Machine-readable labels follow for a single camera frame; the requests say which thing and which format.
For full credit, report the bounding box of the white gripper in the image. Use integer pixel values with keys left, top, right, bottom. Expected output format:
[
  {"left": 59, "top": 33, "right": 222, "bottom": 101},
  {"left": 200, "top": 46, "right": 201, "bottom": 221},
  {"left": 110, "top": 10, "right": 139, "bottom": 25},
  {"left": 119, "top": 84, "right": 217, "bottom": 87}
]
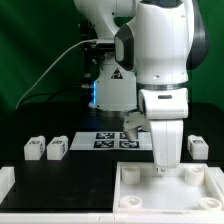
[{"left": 123, "top": 111, "right": 183, "bottom": 175}]

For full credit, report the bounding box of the white square tabletop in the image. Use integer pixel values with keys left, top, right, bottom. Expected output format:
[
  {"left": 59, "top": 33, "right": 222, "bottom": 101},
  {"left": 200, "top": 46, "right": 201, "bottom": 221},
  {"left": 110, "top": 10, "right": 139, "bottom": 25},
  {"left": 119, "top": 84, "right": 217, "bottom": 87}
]
[{"left": 113, "top": 162, "right": 224, "bottom": 214}]

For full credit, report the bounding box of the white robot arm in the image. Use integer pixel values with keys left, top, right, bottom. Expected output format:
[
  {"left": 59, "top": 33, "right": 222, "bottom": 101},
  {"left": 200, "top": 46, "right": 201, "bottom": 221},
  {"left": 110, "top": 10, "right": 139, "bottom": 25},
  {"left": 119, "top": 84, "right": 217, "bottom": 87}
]
[{"left": 74, "top": 0, "right": 209, "bottom": 172}]

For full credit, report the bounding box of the white tag sheet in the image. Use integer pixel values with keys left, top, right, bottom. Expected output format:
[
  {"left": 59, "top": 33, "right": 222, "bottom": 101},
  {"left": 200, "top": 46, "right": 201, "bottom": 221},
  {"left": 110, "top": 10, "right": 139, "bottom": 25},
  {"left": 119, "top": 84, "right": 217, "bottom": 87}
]
[{"left": 70, "top": 132, "right": 152, "bottom": 151}]

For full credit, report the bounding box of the white left obstacle block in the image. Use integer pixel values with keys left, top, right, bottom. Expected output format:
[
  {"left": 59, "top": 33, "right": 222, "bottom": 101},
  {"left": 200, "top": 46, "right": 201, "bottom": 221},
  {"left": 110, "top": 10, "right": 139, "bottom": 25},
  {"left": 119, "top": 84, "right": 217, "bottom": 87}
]
[{"left": 0, "top": 167, "right": 15, "bottom": 204}]

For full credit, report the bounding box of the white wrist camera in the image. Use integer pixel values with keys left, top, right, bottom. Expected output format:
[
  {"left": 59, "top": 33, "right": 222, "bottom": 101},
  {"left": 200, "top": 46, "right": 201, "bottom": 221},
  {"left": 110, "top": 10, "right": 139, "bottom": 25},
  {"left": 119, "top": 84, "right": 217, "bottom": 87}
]
[{"left": 138, "top": 88, "right": 188, "bottom": 120}]

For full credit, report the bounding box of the black cable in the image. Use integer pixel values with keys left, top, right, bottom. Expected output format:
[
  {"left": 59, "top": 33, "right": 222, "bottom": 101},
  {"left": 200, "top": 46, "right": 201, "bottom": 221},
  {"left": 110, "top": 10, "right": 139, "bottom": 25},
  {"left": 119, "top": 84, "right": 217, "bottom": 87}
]
[{"left": 19, "top": 87, "right": 93, "bottom": 107}]

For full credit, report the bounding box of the black camera on base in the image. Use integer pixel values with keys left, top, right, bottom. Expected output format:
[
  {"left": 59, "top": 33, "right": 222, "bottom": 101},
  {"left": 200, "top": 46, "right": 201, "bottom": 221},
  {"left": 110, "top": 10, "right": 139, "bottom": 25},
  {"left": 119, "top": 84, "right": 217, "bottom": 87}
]
[{"left": 90, "top": 39, "right": 115, "bottom": 52}]

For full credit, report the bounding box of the white cable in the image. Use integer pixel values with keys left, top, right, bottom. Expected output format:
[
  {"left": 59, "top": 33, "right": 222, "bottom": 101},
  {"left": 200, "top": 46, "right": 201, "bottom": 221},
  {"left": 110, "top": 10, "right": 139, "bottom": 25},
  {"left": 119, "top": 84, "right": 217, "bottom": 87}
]
[{"left": 15, "top": 39, "right": 98, "bottom": 109}]

